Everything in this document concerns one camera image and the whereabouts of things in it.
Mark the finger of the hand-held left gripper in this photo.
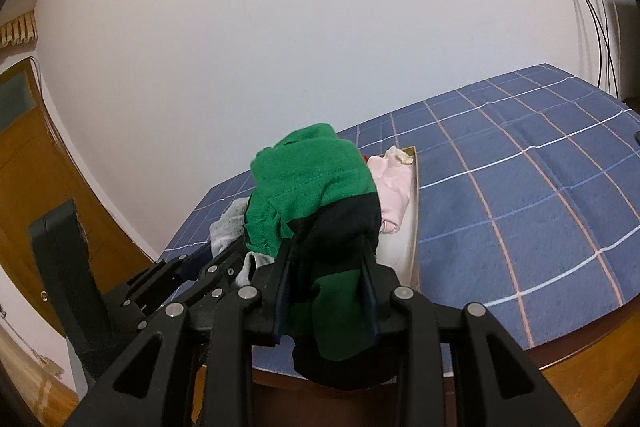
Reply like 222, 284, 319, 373
134, 246, 249, 331
125, 246, 215, 304

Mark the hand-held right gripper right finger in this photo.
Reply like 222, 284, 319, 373
360, 249, 581, 427

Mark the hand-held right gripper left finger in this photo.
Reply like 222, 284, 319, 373
65, 239, 296, 427

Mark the grey underwear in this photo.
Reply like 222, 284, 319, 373
209, 198, 276, 288

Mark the shallow cardboard box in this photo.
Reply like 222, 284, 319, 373
372, 146, 422, 293

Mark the pink underwear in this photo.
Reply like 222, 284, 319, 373
367, 152, 413, 235

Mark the green and black underwear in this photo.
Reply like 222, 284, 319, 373
244, 123, 401, 390

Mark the beige bra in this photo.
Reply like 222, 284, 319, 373
382, 146, 415, 165

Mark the wooden door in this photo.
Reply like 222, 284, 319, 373
0, 57, 158, 343

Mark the blue checked tablecloth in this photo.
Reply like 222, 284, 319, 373
160, 63, 640, 378

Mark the dark wooden desk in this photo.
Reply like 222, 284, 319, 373
250, 302, 640, 393

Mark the yellow fringed valance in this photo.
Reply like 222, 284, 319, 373
0, 11, 40, 50

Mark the black cable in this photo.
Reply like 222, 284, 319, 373
570, 0, 604, 88
582, 0, 618, 96

